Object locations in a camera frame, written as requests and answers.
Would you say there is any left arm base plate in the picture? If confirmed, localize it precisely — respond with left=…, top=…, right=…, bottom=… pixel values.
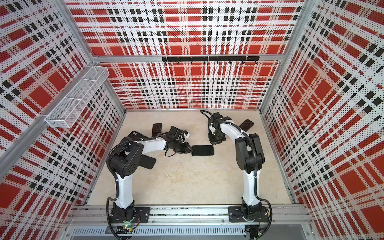
left=110, top=206, right=151, bottom=224

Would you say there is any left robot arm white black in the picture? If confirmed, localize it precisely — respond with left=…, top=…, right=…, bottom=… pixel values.
left=106, top=126, right=192, bottom=210

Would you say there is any black phone case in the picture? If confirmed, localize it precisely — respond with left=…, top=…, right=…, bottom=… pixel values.
left=192, top=145, right=215, bottom=157
left=139, top=155, right=157, bottom=170
left=128, top=131, right=148, bottom=139

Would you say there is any wire mesh wall basket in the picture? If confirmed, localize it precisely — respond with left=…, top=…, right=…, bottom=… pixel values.
left=45, top=66, right=109, bottom=129

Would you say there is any black phone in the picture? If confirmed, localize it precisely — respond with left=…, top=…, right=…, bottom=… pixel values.
left=239, top=119, right=255, bottom=132
left=152, top=123, right=163, bottom=137

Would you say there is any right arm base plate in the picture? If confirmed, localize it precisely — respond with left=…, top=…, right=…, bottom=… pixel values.
left=228, top=206, right=270, bottom=223

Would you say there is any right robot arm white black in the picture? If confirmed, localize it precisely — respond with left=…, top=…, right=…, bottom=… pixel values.
left=200, top=110, right=273, bottom=223

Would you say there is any aluminium front rail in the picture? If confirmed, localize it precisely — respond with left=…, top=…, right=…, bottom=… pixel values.
left=66, top=204, right=312, bottom=227

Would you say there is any black hook rail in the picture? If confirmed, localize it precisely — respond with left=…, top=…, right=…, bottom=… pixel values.
left=162, top=56, right=260, bottom=64

